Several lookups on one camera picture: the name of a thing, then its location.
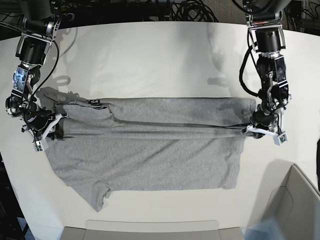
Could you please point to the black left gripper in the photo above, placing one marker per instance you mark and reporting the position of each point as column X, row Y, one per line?
column 269, row 122

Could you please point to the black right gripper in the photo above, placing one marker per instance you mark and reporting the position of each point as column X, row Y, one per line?
column 38, row 122

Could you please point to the grey T-shirt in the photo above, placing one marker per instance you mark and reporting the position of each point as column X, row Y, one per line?
column 146, row 144

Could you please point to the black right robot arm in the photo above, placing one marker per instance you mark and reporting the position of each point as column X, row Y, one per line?
column 41, row 21

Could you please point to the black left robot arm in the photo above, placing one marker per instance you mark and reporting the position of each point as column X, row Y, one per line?
column 265, row 36

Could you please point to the grey bin bottom right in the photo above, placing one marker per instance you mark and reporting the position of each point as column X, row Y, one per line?
column 292, row 211

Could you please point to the grey bin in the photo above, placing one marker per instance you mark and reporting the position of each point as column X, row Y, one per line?
column 292, row 211
column 186, row 230

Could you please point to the grey bin bottom centre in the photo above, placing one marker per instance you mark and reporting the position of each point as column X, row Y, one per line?
column 186, row 230

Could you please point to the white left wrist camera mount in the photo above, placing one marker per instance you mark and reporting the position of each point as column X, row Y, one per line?
column 278, row 138

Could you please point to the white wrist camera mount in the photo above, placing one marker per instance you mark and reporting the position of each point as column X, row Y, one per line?
column 278, row 138
column 40, row 138

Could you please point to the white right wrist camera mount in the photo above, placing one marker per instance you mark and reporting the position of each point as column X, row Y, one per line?
column 40, row 138

